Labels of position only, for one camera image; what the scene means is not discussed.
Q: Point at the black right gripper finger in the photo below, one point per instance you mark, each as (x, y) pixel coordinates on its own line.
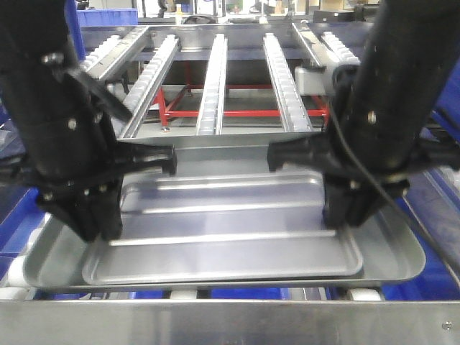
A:
(348, 202)

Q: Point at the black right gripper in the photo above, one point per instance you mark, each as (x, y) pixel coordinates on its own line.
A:
(377, 115)

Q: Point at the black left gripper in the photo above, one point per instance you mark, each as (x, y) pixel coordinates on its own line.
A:
(63, 117)

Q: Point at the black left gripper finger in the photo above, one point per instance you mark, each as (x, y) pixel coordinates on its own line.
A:
(90, 211)

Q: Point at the small silver ribbed tray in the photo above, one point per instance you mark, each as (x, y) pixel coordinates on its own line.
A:
(223, 229)

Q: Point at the large grey metal tray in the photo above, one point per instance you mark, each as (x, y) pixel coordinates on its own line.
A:
(390, 251)

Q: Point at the blue bin lower shelf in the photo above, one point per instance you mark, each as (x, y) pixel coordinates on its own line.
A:
(19, 217)

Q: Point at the far right roller track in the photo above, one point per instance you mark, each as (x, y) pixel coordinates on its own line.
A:
(342, 54)

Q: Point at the roller track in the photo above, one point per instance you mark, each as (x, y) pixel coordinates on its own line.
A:
(342, 54)
(100, 52)

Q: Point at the far left roller track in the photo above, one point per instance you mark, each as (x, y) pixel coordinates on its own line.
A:
(100, 52)

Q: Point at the front steel crossbar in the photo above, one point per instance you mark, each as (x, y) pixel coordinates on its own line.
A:
(228, 322)

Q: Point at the right roller track rail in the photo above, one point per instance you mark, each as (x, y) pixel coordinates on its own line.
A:
(293, 114)

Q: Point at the roller track rail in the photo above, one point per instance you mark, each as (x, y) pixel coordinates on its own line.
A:
(143, 92)
(293, 114)
(211, 111)

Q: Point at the left roller track rail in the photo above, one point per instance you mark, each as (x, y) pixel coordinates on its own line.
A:
(143, 92)

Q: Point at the red metal frame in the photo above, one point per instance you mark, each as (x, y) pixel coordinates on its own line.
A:
(243, 101)

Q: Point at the centre roller track rail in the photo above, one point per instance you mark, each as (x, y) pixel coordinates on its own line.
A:
(211, 111)

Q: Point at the right steel divider rail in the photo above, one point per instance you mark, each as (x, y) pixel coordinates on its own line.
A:
(308, 44)

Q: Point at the steel divider rail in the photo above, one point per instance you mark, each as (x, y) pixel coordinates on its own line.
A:
(111, 62)
(308, 44)

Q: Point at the left steel divider rail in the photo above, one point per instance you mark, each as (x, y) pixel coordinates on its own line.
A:
(111, 62)

